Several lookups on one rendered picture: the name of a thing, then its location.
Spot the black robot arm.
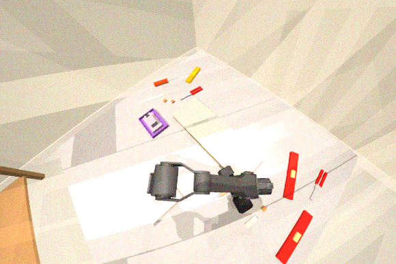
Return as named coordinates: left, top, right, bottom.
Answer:
left=146, top=161, right=274, bottom=203

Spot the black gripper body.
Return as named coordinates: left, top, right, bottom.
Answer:
left=218, top=166, right=253, bottom=214

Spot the yellow flat bar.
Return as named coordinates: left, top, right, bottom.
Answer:
left=186, top=66, right=201, bottom=83

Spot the purple rectangular tray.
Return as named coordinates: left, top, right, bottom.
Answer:
left=138, top=108, right=169, bottom=138

